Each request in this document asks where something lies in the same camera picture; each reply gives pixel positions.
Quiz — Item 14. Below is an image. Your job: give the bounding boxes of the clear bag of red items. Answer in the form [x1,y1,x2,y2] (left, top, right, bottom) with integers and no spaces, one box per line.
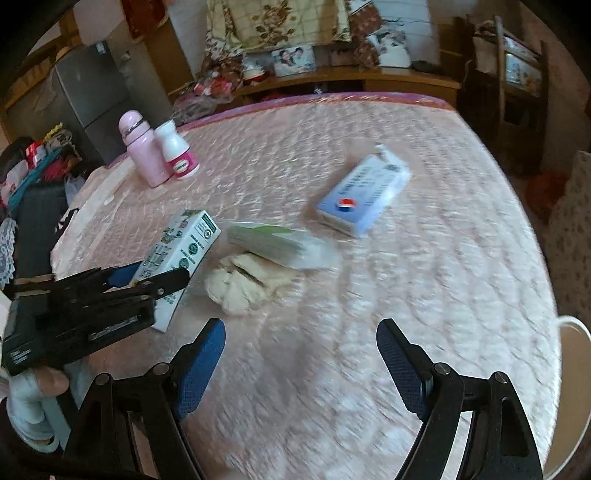
[173,69,245,123]

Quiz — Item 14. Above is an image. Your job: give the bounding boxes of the beige paper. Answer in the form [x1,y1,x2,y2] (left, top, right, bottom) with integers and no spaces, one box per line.
[204,253,301,317]

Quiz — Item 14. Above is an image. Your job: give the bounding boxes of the orange bag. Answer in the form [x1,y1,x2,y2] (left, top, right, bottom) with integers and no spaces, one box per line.
[526,171,568,222]

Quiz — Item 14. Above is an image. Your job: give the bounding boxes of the green and white tissue packet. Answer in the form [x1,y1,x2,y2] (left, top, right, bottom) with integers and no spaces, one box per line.
[228,224,338,269]

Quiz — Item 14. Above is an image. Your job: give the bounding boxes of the wide red tasselled hanging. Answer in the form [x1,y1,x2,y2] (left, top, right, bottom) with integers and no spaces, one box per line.
[124,0,167,40]

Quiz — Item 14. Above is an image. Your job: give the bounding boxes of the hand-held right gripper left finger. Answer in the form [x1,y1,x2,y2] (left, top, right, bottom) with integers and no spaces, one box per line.
[61,318,226,480]

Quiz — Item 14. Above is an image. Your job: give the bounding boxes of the flower printed box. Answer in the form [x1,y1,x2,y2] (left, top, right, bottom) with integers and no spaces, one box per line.
[503,37,543,95]

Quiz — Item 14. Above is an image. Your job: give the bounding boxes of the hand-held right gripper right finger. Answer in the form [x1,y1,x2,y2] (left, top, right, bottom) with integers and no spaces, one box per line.
[376,318,544,480]

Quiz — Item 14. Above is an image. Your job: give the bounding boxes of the framed couple photo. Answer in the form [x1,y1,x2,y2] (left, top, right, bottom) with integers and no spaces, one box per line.
[271,46,317,77]

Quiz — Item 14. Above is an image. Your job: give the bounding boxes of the person's left hand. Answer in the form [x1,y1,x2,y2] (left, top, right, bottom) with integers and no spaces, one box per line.
[10,368,72,398]

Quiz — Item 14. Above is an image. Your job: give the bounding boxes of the white bottle with pink label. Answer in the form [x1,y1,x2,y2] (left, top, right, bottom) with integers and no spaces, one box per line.
[154,119,201,181]

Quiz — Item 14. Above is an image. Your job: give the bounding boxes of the green and white milk carton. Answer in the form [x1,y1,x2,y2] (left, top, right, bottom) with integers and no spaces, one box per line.
[131,209,222,333]

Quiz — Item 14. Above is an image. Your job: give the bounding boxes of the blue and white box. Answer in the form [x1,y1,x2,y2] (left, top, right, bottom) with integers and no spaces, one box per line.
[316,144,411,238]

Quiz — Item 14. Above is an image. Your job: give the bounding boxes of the wooden wall frame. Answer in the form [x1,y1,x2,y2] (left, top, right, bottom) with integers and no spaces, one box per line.
[134,0,204,95]

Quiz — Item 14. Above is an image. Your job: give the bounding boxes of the floral checked cloth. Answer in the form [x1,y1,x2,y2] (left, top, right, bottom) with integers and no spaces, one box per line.
[198,0,384,75]

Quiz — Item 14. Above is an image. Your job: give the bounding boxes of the wedding photo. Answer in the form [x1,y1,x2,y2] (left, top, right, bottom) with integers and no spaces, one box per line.
[365,28,413,69]

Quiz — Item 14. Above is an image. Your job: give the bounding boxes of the grey refrigerator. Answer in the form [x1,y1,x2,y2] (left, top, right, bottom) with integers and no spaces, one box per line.
[9,39,132,164]

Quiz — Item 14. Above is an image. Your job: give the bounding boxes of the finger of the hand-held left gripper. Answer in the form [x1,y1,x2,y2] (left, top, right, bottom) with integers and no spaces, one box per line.
[139,268,191,298]
[106,261,145,291]

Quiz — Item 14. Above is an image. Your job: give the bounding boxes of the wooden chair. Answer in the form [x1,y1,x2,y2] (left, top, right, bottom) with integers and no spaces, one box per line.
[455,14,550,176]

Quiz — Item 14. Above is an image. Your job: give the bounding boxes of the white plastic bin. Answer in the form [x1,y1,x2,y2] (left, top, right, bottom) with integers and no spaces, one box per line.
[542,315,591,480]

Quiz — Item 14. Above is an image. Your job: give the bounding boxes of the pile of bags and clothes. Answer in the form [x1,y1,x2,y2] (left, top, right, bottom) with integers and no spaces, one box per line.
[0,122,84,217]

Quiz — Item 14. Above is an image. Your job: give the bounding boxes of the wooden cabinet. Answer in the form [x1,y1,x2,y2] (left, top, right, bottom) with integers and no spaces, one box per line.
[168,65,462,116]

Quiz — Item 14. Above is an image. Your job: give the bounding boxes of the white plastic bag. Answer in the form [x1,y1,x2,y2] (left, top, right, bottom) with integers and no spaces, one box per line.
[65,173,90,206]

